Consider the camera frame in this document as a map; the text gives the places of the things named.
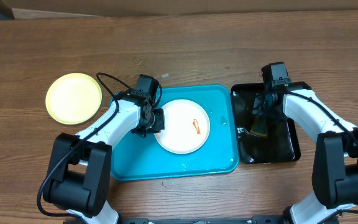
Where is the green yellow sponge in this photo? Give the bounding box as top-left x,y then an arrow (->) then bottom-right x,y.
250,116 -> 268,138

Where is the white plate with ketchup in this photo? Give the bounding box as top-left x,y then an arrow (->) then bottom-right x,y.
155,99 -> 211,154

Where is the yellow-green plate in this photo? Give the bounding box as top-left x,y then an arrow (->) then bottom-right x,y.
45,73 -> 103,125

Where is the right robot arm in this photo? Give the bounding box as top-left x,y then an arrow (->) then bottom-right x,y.
254,80 -> 358,224

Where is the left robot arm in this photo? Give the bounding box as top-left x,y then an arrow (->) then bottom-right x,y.
37,89 -> 164,223

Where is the black water tray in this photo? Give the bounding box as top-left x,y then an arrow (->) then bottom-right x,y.
231,83 -> 301,164

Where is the teal plastic tray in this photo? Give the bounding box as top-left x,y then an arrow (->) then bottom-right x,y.
111,84 -> 239,181

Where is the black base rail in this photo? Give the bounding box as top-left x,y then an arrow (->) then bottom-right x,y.
117,215 -> 291,224

